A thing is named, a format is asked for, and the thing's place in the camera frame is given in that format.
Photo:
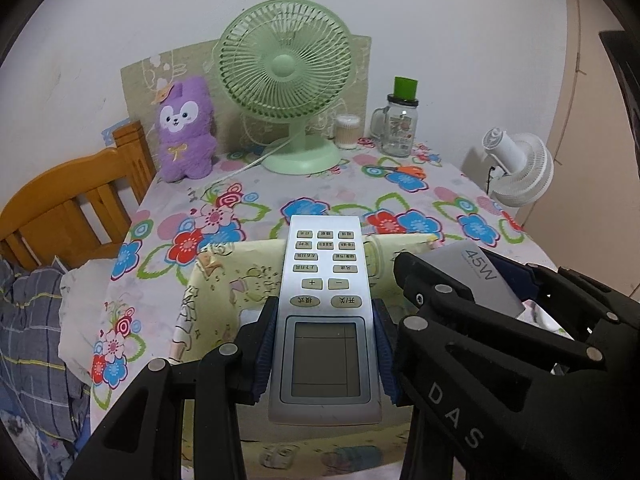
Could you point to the yellow-green printed board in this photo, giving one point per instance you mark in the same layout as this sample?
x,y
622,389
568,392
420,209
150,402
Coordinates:
x,y
137,85

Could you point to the yellow printed fabric storage box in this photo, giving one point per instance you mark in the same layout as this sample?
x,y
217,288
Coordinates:
x,y
235,280

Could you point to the glass mug with green lid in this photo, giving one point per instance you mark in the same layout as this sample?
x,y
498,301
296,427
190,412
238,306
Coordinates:
x,y
397,125

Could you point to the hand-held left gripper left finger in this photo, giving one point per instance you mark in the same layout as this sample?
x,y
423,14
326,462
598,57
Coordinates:
x,y
264,355

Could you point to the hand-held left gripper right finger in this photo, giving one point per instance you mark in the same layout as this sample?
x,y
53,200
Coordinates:
x,y
387,360

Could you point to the white air conditioner remote control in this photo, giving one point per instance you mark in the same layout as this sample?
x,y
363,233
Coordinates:
x,y
325,350

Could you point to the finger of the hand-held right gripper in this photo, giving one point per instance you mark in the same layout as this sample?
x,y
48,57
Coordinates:
x,y
430,280
575,282

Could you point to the blue printed paper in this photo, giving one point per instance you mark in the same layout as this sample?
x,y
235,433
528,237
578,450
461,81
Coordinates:
x,y
112,130

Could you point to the wooden chair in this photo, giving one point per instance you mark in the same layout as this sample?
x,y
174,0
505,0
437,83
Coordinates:
x,y
75,200

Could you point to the beige door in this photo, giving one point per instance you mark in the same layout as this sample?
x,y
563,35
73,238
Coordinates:
x,y
590,185

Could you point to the purple plush toy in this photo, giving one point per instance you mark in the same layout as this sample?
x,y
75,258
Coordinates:
x,y
182,120

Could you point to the white power adapter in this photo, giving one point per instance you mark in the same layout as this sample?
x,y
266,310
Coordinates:
x,y
475,272

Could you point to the white clip fan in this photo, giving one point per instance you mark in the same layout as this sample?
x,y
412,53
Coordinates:
x,y
525,165

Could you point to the floral tablecloth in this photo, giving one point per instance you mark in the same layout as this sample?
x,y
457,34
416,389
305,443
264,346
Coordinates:
x,y
350,200

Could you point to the cotton swab jar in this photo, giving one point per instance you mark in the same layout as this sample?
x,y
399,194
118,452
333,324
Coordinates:
x,y
347,132

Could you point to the white cloth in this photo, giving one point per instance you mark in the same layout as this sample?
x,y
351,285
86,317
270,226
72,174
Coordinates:
x,y
82,310

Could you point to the grey plaid blanket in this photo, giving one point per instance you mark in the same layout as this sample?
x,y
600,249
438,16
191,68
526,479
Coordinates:
x,y
30,340

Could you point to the green desk fan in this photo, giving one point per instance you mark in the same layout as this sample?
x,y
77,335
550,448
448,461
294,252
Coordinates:
x,y
282,67

